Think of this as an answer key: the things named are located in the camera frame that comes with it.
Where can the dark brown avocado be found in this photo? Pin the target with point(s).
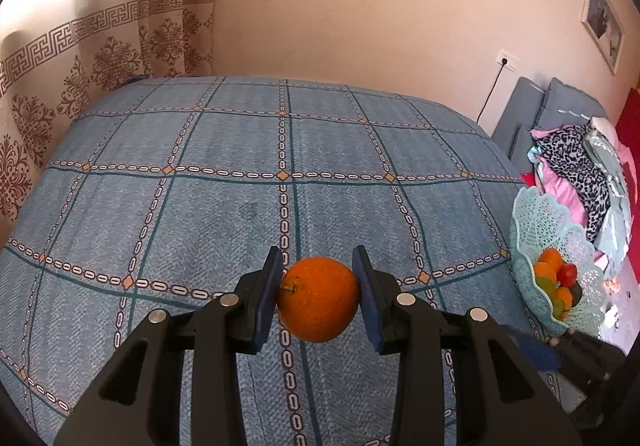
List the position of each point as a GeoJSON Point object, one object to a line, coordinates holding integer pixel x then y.
{"type": "Point", "coordinates": [578, 295]}

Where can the small orange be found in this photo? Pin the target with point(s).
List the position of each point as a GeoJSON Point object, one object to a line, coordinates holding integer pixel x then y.
{"type": "Point", "coordinates": [551, 257]}

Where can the mint green garment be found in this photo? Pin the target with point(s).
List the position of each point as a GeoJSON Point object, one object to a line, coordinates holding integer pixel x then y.
{"type": "Point", "coordinates": [612, 186]}

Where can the large round orange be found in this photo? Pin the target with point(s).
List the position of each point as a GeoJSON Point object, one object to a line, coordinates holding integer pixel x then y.
{"type": "Point", "coordinates": [320, 298]}

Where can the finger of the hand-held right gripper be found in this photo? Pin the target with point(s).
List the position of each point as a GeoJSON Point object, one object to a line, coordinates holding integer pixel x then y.
{"type": "Point", "coordinates": [537, 351]}

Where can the blue checked blanket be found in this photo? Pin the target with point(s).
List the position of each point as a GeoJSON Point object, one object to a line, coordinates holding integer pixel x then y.
{"type": "Point", "coordinates": [225, 201]}

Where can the red cloth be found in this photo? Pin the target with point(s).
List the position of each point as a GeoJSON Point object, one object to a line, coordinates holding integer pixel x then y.
{"type": "Point", "coordinates": [630, 125]}

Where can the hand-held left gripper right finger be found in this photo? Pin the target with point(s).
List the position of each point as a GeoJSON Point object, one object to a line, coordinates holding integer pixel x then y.
{"type": "Point", "coordinates": [370, 311]}

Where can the light blue plastic basket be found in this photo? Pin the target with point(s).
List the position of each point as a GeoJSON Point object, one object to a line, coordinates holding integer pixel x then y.
{"type": "Point", "coordinates": [532, 226]}

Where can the patterned beige curtain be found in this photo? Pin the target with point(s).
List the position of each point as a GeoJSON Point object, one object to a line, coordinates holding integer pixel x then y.
{"type": "Point", "coordinates": [75, 75]}

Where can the pink garment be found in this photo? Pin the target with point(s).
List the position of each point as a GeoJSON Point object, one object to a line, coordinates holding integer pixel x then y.
{"type": "Point", "coordinates": [557, 186]}

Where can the grey pillow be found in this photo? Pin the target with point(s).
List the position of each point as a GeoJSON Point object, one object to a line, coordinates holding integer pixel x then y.
{"type": "Point", "coordinates": [570, 100]}
{"type": "Point", "coordinates": [520, 110]}

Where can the red tomato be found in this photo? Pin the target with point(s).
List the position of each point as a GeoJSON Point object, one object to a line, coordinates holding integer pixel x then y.
{"type": "Point", "coordinates": [567, 273]}

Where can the framed wall picture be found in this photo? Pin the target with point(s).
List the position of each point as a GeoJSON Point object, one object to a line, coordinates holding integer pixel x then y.
{"type": "Point", "coordinates": [602, 18]}

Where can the white garment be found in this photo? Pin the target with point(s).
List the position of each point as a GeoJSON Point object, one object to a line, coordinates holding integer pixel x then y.
{"type": "Point", "coordinates": [604, 125]}

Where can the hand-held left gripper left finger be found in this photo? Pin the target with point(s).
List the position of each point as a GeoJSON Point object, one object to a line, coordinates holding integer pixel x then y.
{"type": "Point", "coordinates": [265, 306]}

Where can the white wall socket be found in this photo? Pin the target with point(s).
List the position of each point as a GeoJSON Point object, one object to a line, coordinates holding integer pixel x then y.
{"type": "Point", "coordinates": [507, 61]}

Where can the green tomato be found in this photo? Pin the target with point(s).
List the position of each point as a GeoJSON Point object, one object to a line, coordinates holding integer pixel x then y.
{"type": "Point", "coordinates": [558, 310]}
{"type": "Point", "coordinates": [546, 284]}

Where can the leopard print garment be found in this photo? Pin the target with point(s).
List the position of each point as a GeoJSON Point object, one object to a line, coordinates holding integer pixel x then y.
{"type": "Point", "coordinates": [575, 160]}

